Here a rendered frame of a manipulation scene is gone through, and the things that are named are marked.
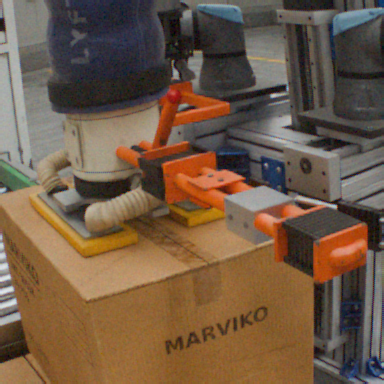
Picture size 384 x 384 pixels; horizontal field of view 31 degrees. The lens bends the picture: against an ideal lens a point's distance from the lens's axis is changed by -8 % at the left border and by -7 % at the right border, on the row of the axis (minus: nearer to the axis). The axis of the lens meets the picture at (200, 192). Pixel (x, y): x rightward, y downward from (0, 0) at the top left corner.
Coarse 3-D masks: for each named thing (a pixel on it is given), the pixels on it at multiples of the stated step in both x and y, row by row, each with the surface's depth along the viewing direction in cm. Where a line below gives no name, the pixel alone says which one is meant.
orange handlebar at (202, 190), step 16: (192, 96) 154; (192, 112) 140; (208, 112) 141; (224, 112) 143; (144, 144) 121; (128, 160) 117; (176, 176) 103; (208, 176) 100; (224, 176) 99; (240, 176) 99; (192, 192) 99; (208, 192) 96; (224, 192) 101; (208, 208) 96; (224, 208) 92; (288, 208) 87; (256, 224) 86; (272, 224) 83; (336, 256) 74; (352, 256) 74
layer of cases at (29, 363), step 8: (16, 360) 158; (24, 360) 158; (32, 360) 158; (0, 368) 155; (8, 368) 155; (16, 368) 155; (24, 368) 155; (32, 368) 155; (40, 368) 154; (0, 376) 152; (8, 376) 152; (16, 376) 151; (24, 376) 151; (32, 376) 151; (40, 376) 152
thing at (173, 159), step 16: (176, 144) 111; (192, 144) 112; (144, 160) 107; (160, 160) 109; (176, 160) 103; (192, 160) 104; (208, 160) 106; (144, 176) 110; (160, 176) 103; (192, 176) 105; (160, 192) 104; (176, 192) 104
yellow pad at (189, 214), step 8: (176, 208) 126; (184, 208) 125; (192, 208) 124; (200, 208) 125; (176, 216) 125; (184, 216) 122; (192, 216) 122; (200, 216) 122; (208, 216) 123; (216, 216) 124; (224, 216) 124; (184, 224) 123; (192, 224) 122; (200, 224) 123
